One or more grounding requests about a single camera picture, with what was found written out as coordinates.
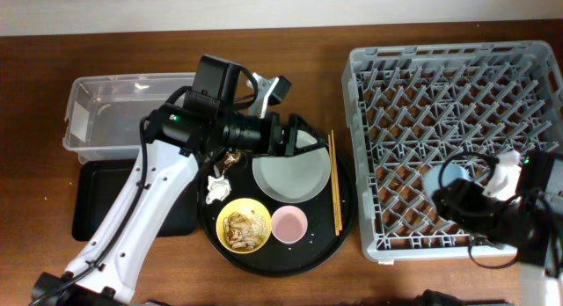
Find blue cup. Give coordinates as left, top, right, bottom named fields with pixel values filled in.
left=421, top=164, right=470, bottom=201

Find clear plastic storage bin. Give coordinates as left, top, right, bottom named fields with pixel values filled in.
left=62, top=73, right=194, bottom=164

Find gold foil wrapper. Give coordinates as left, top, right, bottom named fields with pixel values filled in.
left=214, top=151, right=242, bottom=177

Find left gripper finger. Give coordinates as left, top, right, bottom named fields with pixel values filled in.
left=289, top=113, right=326, bottom=143
left=285, top=139, right=326, bottom=157

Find grey round plate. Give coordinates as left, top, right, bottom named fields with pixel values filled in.
left=252, top=148, right=331, bottom=204

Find wooden chopstick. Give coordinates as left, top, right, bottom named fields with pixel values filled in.
left=327, top=134, right=340, bottom=237
left=330, top=130, right=343, bottom=233

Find black rectangular tray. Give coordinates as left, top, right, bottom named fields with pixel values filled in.
left=71, top=159, right=198, bottom=242

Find pink cup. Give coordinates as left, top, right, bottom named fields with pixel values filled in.
left=271, top=206, right=308, bottom=244

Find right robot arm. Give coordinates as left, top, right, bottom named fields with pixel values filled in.
left=422, top=150, right=562, bottom=305

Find food scraps in bowl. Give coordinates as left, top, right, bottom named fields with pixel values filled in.
left=223, top=211, right=268, bottom=251

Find round black serving tray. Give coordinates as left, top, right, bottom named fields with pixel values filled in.
left=198, top=153, right=358, bottom=277

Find grey dishwasher rack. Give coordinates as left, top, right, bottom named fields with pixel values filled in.
left=341, top=40, right=562, bottom=262

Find crumpled white tissue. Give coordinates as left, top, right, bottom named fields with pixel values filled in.
left=205, top=176, right=231, bottom=205

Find yellow bowl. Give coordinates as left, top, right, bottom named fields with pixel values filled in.
left=216, top=198, right=271, bottom=254

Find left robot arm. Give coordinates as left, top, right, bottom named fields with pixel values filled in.
left=31, top=55, right=325, bottom=305

